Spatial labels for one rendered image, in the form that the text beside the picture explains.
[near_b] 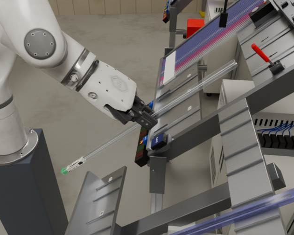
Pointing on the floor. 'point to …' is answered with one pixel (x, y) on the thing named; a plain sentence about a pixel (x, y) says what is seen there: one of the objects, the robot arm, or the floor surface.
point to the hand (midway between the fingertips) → (147, 117)
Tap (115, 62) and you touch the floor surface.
